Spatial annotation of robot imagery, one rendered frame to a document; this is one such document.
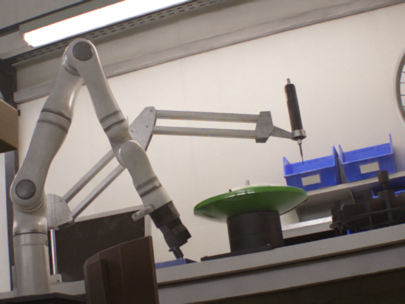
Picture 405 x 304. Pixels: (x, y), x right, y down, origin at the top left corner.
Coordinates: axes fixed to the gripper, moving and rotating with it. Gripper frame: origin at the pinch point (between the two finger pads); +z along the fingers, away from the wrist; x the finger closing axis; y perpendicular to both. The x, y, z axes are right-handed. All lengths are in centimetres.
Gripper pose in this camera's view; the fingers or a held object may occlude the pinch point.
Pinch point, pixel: (185, 266)
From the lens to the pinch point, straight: 183.0
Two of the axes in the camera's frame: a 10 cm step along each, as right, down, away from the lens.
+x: -5.0, 3.1, 8.1
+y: 7.1, -3.9, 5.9
